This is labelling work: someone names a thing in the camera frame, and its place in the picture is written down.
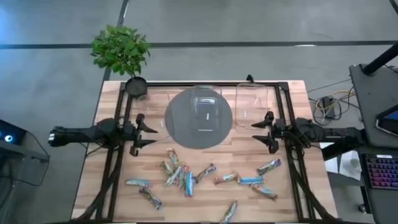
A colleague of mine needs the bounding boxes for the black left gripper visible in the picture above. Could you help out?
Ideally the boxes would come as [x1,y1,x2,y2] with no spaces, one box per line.
[123,113,159,157]

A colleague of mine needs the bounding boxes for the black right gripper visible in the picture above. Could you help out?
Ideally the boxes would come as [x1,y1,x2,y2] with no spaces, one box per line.
[251,111,287,155]

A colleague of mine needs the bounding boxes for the purple green granola bar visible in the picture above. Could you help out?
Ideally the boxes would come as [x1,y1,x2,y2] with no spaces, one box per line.
[257,159,282,176]

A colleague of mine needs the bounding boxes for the green white granola bar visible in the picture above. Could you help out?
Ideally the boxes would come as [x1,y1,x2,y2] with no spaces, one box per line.
[164,166,183,187]

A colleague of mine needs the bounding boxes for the red green granola bar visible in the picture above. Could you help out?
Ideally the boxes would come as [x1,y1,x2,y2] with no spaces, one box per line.
[178,163,190,189]

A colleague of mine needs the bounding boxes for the blue red granola bar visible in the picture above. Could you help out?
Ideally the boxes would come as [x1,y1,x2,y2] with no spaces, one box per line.
[213,173,240,185]

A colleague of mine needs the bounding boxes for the dark multicolour granola bar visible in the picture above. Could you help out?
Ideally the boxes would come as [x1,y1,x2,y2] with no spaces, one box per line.
[139,187,163,210]

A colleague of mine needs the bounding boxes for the green brown granola bar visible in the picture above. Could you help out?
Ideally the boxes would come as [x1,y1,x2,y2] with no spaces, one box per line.
[220,200,239,224]

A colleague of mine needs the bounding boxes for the clear plastic bin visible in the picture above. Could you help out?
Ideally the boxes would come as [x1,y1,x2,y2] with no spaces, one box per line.
[188,85,223,132]
[136,91,171,139]
[234,83,269,130]

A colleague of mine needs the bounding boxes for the round grey woven mat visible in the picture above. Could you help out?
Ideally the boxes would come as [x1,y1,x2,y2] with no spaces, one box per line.
[164,88,233,150]

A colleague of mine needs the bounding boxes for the black plant pot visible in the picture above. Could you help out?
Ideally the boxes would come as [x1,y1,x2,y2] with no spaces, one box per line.
[124,76,149,98]

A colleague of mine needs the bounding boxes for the black power brick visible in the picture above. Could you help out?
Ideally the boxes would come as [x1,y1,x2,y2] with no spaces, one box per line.
[322,96,335,121]

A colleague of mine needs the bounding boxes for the green leafy plant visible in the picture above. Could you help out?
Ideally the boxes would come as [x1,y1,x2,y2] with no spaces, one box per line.
[90,24,151,77]

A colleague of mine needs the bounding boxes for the white papers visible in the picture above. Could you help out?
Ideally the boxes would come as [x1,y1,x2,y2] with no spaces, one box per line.
[320,142,363,182]

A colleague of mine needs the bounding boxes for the dark grey side table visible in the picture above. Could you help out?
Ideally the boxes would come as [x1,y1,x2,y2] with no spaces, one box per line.
[348,63,398,149]

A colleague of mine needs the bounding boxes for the backlit rainbow keyboard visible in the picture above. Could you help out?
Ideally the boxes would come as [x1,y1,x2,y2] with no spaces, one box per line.
[365,154,398,190]

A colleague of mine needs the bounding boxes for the tablet with blue screen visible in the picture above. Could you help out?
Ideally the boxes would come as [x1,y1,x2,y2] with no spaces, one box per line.
[374,105,398,138]

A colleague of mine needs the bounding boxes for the black computer with blue light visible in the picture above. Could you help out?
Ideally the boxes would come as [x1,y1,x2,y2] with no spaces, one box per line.
[0,119,27,146]

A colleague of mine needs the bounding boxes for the black stand pole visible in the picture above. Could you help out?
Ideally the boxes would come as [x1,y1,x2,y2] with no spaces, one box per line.
[362,42,398,75]

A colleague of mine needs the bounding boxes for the yellow cable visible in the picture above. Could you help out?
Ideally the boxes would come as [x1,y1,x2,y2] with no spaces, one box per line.
[315,89,355,110]

